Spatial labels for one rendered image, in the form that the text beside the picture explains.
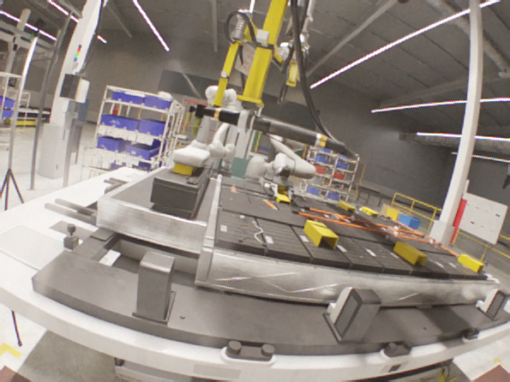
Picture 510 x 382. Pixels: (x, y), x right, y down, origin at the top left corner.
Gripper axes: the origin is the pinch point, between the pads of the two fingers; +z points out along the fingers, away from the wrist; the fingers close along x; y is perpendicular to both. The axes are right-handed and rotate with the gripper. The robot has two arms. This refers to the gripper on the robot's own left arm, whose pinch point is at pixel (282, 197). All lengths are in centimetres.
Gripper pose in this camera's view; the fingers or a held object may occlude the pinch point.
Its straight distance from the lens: 147.7
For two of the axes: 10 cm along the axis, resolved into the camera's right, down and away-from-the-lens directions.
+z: -0.6, 7.1, -7.0
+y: -2.7, 6.6, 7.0
